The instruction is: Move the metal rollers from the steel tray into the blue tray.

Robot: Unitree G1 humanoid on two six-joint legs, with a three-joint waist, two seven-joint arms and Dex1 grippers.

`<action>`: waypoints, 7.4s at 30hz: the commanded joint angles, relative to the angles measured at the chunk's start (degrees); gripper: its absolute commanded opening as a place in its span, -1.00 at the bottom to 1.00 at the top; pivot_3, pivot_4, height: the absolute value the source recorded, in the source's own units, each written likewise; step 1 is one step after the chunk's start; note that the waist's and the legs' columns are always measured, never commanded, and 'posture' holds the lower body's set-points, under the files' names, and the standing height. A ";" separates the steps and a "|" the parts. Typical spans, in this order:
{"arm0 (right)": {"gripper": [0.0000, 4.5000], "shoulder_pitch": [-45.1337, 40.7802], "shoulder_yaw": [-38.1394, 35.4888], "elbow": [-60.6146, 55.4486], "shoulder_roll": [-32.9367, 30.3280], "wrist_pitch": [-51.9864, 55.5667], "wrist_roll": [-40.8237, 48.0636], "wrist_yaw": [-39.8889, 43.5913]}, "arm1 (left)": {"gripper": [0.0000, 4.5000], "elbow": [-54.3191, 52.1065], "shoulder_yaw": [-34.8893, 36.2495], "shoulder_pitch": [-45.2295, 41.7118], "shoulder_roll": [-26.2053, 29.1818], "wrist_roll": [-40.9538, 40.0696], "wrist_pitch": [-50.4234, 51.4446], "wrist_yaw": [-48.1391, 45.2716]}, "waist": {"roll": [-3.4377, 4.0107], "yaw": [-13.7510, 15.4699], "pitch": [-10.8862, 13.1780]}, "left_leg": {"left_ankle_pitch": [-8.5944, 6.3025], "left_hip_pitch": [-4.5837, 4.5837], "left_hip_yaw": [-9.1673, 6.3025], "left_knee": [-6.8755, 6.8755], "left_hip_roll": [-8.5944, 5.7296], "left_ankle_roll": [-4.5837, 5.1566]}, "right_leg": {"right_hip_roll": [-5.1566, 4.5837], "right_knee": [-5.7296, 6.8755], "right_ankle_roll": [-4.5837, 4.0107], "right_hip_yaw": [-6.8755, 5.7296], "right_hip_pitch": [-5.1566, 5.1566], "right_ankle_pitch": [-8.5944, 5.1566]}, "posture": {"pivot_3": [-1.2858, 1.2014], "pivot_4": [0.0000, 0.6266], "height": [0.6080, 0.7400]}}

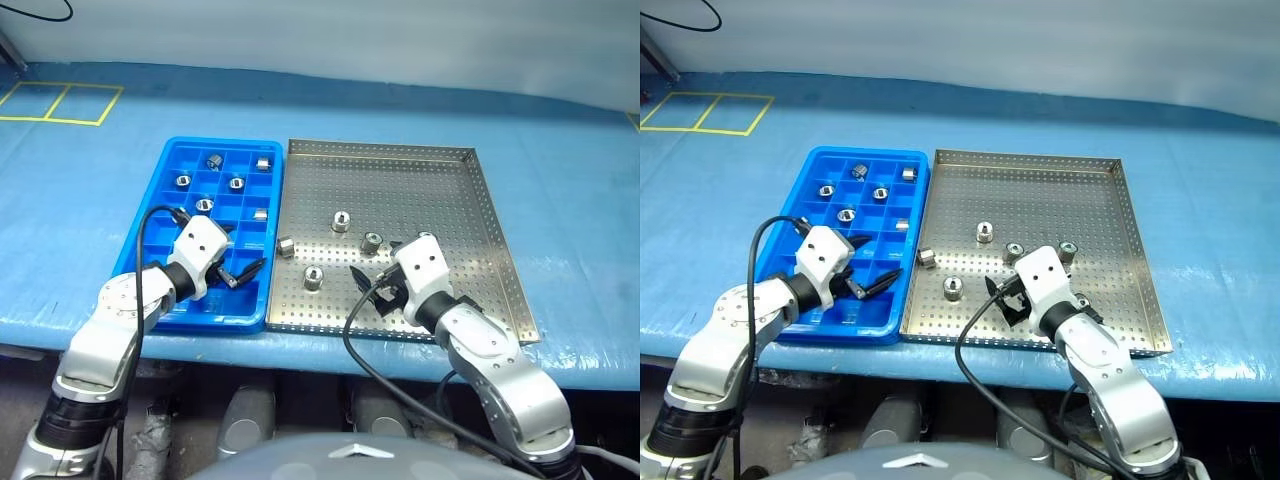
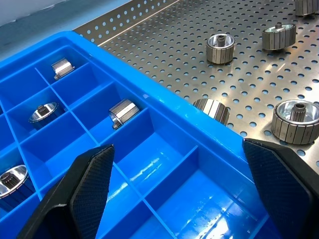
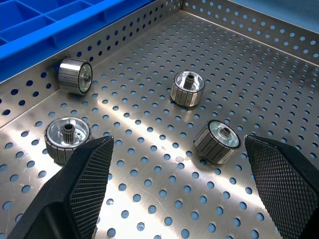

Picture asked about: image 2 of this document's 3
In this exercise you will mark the blue compartment tray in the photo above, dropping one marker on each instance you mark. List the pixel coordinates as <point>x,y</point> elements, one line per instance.
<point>174,112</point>

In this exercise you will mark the perforated metal tray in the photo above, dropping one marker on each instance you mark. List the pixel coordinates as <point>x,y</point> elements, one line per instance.
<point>174,49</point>

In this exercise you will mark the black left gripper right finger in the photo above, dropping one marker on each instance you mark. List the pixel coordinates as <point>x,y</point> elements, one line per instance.
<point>286,194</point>

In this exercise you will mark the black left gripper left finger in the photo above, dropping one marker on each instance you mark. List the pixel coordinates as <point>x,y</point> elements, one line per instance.
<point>82,199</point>

